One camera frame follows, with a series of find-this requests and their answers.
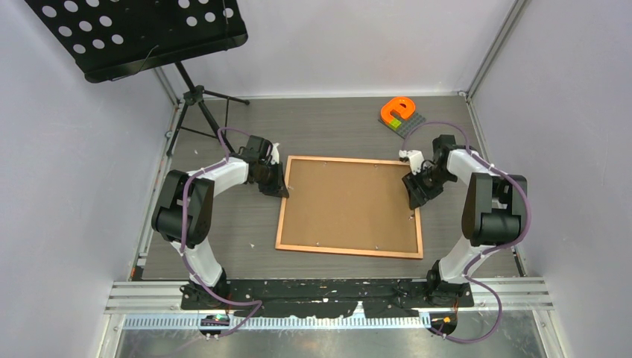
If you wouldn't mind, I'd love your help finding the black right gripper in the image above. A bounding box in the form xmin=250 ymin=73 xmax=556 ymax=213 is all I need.
xmin=402 ymin=166 xmax=456 ymax=210

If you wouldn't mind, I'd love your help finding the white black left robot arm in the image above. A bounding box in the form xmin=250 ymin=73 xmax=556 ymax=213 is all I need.
xmin=151 ymin=136 xmax=289 ymax=309

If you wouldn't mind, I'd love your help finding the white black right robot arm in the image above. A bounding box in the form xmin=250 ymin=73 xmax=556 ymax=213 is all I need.
xmin=399 ymin=135 xmax=527 ymax=307

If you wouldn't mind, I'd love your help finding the grey building baseplate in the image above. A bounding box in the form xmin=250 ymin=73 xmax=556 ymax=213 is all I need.
xmin=378 ymin=112 xmax=426 ymax=139

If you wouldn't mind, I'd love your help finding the green building brick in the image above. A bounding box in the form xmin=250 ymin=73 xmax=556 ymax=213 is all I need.
xmin=387 ymin=119 xmax=402 ymax=131

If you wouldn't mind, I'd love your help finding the orange letter toy block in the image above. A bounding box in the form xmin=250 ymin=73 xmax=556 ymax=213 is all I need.
xmin=380 ymin=96 xmax=416 ymax=122

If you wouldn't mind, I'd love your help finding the black perforated music stand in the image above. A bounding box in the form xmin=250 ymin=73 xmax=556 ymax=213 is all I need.
xmin=27 ymin=0 xmax=248 ymax=152

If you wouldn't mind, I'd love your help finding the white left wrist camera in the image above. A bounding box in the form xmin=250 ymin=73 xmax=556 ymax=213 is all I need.
xmin=269 ymin=142 xmax=280 ymax=165

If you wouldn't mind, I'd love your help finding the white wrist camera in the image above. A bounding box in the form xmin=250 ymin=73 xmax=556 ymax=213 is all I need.
xmin=269 ymin=142 xmax=280 ymax=165
xmin=398 ymin=150 xmax=425 ymax=175

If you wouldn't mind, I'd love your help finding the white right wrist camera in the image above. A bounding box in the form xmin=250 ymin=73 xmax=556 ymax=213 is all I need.
xmin=398 ymin=150 xmax=425 ymax=175

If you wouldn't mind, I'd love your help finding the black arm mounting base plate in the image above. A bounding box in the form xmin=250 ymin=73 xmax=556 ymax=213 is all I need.
xmin=180 ymin=278 xmax=474 ymax=318

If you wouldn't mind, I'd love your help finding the aluminium front rail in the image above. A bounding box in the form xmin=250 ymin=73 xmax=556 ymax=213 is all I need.
xmin=105 ymin=277 xmax=554 ymax=330

